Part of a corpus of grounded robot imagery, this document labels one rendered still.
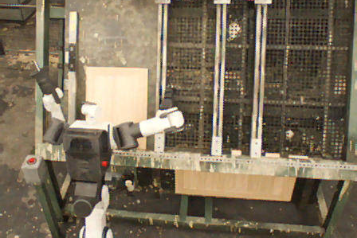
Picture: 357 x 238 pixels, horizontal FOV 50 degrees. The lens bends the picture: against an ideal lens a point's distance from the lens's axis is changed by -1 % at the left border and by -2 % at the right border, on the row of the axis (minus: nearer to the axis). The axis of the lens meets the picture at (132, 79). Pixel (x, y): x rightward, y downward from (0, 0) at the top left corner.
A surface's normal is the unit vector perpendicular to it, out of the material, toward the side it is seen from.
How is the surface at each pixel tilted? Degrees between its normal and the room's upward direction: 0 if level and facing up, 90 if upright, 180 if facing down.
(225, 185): 90
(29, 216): 0
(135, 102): 58
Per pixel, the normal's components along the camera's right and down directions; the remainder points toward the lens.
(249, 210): -0.07, -0.82
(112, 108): -0.18, 0.05
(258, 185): -0.17, 0.57
